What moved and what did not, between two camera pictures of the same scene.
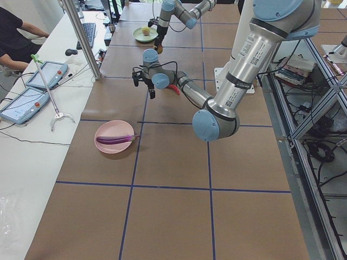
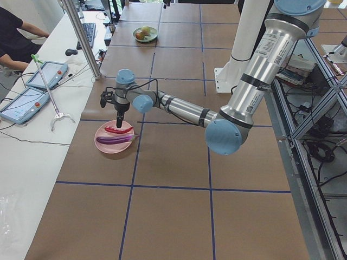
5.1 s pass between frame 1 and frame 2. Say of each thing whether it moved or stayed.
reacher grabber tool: stayed
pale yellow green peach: stayed
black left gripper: moved
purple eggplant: stayed
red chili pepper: moved
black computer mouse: stayed
